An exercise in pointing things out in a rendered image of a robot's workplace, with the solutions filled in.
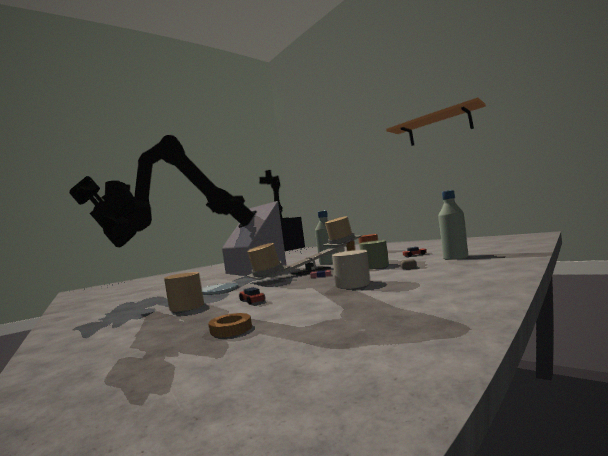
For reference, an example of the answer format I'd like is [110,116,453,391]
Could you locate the brown ring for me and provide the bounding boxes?
[208,313,252,338]

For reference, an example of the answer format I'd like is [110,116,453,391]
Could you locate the small red toy car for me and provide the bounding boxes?
[239,287,266,304]
[403,247,427,257]

